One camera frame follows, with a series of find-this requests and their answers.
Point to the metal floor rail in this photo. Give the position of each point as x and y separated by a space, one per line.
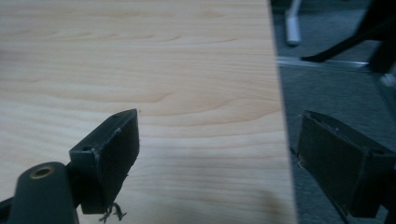
323 63

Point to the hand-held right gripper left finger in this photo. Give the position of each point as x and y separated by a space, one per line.
109 155

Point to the white table leg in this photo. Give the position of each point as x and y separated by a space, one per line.
292 26

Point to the black stand leg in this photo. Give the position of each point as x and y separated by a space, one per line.
358 34

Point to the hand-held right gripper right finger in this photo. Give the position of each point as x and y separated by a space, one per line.
336 161

